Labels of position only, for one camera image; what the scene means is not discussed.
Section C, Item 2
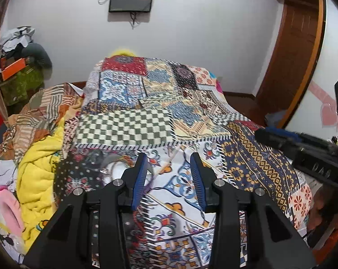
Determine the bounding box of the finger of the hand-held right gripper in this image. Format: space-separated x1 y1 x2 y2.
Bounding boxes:
266 127 336 150
254 129 299 157

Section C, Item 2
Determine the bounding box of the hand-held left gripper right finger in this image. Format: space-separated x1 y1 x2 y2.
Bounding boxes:
190 152 317 269

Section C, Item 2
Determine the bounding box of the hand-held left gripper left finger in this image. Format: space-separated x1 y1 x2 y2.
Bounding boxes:
22 152 150 269

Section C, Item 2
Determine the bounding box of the pale blue cloth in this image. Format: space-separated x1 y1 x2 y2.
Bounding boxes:
266 111 284 129

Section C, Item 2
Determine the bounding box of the colourful patchwork blanket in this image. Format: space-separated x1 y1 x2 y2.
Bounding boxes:
54 56 312 269

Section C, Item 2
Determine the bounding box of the wooden door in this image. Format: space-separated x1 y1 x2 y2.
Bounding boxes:
256 0 326 129

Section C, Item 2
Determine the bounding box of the yellow fleece blanket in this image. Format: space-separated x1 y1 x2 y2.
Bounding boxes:
16 118 67 247

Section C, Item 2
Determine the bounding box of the brown striped blanket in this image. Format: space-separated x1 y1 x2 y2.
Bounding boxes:
0 82 84 160

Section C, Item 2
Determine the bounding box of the yellow plush object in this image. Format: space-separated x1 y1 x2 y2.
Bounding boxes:
109 48 137 59

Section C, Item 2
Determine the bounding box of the pink fluffy cloth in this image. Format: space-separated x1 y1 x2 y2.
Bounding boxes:
0 185 25 236

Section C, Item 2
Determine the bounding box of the white cartoon print cloth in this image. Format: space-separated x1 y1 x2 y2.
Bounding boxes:
0 157 29 258

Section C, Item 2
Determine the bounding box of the grey garment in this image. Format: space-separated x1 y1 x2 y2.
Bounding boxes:
22 43 52 68

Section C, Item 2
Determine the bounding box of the orange box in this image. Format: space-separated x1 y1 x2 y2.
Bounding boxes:
1 58 28 81

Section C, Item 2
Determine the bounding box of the pile of clothes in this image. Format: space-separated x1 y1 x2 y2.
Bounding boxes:
0 26 36 62

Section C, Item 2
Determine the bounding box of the pink wall sticker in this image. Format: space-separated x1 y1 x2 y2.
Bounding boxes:
309 80 338 128

